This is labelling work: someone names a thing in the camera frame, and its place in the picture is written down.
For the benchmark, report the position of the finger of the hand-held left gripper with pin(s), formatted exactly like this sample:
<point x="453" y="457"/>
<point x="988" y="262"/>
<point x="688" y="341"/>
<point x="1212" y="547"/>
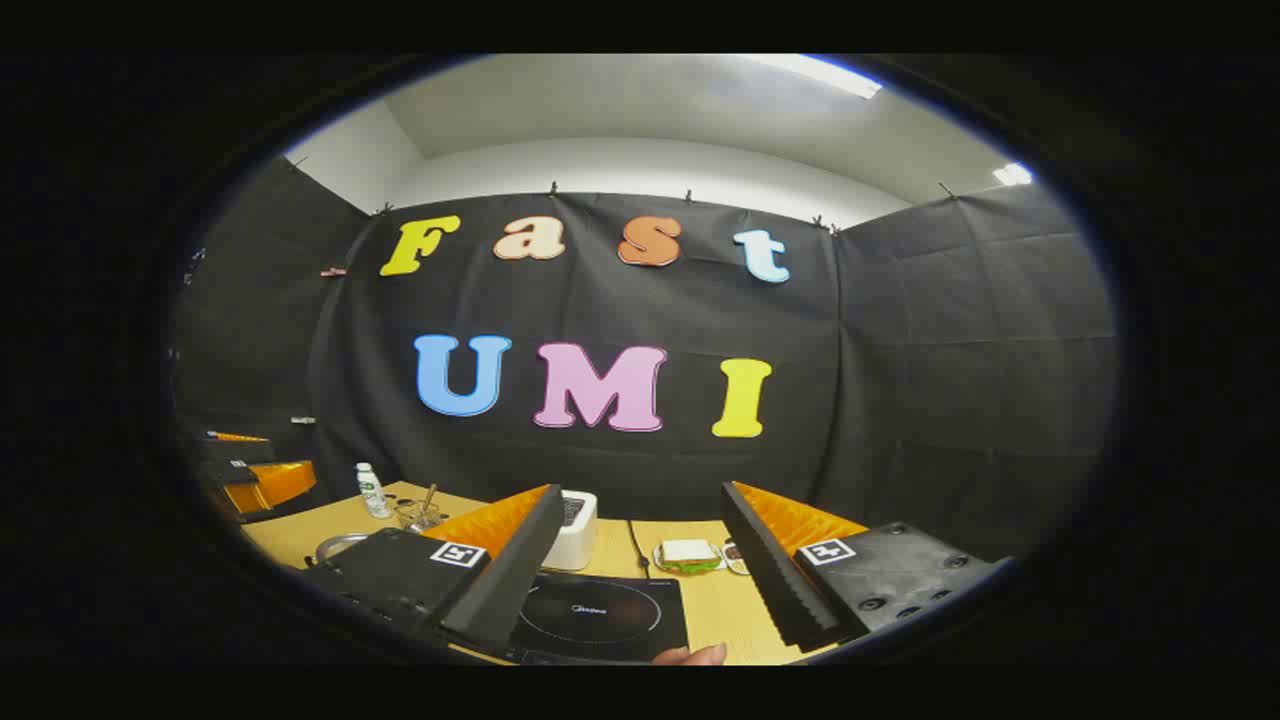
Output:
<point x="235" y="448"/>
<point x="280" y="485"/>

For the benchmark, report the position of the white toaster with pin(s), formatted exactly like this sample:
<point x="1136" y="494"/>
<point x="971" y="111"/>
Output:
<point x="578" y="530"/>

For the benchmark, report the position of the small ceiling light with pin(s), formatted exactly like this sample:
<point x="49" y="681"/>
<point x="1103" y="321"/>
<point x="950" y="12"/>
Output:
<point x="1012" y="174"/>

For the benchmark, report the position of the black backdrop cloth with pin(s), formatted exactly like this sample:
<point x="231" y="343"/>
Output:
<point x="900" y="380"/>

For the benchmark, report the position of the black induction cooktop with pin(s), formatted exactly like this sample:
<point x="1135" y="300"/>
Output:
<point x="600" y="615"/>

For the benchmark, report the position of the white plastic bottle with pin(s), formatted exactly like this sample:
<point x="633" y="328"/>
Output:
<point x="374" y="492"/>

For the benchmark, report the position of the sandwich with lettuce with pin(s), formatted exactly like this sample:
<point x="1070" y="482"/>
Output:
<point x="688" y="555"/>

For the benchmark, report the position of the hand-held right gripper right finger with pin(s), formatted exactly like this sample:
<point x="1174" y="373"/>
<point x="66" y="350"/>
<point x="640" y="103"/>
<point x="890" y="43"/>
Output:
<point x="775" y="570"/>

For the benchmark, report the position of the wooden stick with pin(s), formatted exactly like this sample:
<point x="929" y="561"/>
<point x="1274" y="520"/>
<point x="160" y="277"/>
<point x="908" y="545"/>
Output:
<point x="430" y="498"/>

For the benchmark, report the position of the white divided tray of beans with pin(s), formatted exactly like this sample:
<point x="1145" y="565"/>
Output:
<point x="736" y="558"/>

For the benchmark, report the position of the white plate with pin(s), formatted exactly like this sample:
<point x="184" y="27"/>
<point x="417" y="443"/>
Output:
<point x="660" y="560"/>

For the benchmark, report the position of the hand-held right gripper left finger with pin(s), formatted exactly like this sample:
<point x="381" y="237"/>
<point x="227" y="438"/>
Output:
<point x="500" y="590"/>

